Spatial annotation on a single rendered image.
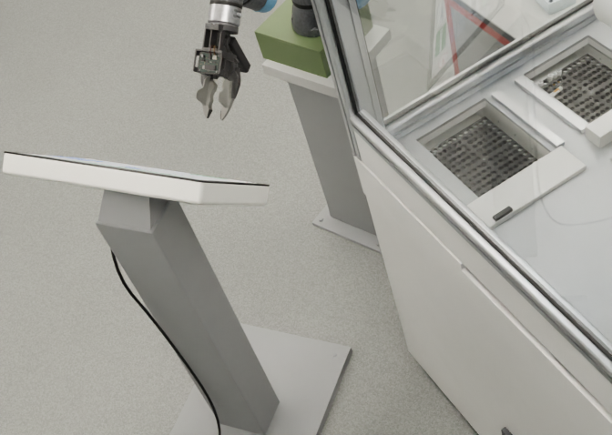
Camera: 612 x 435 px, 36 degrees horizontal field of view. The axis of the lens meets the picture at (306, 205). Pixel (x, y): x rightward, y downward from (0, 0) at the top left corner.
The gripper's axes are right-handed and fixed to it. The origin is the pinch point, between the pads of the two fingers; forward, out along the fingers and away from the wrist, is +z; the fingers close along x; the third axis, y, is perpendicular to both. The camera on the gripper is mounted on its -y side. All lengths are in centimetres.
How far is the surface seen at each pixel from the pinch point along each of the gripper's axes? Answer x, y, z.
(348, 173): -1, -92, 10
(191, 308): -5.1, -8.8, 47.6
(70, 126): -148, -137, 7
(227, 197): 13.6, 14.8, 18.1
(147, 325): -64, -83, 71
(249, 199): 13.6, 4.1, 18.4
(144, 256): -10.7, 6.3, 35.0
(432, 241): 53, -6, 22
